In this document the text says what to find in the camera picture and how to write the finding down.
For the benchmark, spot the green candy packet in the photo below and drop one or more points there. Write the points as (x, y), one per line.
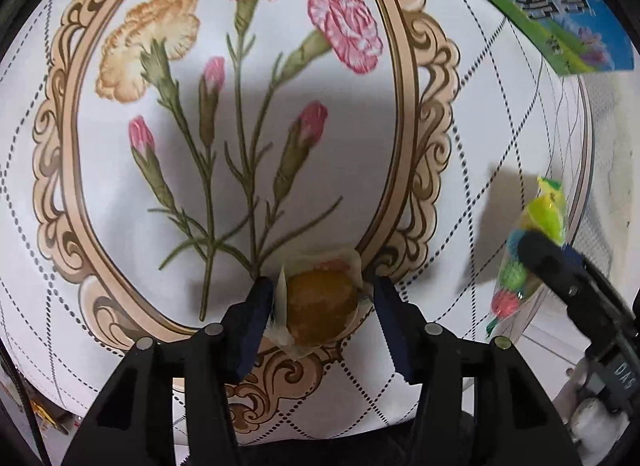
(545, 211)

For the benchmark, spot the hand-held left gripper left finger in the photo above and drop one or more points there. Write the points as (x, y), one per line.
(255, 326)

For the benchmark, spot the brown pastry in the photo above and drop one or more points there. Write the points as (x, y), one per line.
(320, 306)

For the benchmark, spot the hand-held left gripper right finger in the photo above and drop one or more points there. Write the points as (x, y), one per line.
(395, 331)

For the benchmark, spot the cardboard box with blue print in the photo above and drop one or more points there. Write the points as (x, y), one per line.
(550, 5)

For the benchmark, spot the floral printed tablecloth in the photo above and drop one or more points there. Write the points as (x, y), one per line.
(350, 95)

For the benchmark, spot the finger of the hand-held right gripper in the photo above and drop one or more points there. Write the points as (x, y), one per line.
(555, 271)
(600, 281)

